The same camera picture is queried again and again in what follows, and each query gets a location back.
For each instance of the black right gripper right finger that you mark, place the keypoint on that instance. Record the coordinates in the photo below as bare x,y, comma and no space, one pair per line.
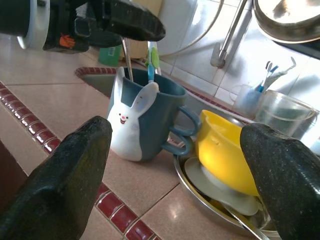
287,187

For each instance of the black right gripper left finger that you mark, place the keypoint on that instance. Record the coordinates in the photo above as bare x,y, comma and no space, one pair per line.
57,190

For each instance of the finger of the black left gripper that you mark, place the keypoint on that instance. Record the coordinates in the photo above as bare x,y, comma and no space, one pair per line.
135,22
105,40

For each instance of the white round plate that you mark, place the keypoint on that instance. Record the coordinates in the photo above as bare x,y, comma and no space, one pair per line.
225,192

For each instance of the yellow plastic bowl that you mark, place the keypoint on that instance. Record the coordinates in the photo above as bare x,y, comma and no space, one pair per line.
220,150

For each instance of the round steel basin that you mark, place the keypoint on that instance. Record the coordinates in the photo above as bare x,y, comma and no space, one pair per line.
200,200

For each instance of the blue white bunny mug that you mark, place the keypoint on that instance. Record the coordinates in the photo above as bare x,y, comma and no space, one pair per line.
155,120

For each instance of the green liquid bottle blue cap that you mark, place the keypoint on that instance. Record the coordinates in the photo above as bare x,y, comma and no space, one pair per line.
110,56

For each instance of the metal fork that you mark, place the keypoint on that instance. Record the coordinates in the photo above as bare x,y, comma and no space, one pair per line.
128,62

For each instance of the green blue white toothbrush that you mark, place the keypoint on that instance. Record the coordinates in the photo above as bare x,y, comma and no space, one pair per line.
151,67

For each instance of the clear plastic pitcher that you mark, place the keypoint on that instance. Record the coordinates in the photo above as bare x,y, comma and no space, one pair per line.
282,117

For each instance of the clear plastic cup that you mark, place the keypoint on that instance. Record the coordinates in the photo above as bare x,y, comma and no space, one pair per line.
246,100

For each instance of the round steel pan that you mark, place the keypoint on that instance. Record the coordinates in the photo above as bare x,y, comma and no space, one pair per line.
287,22

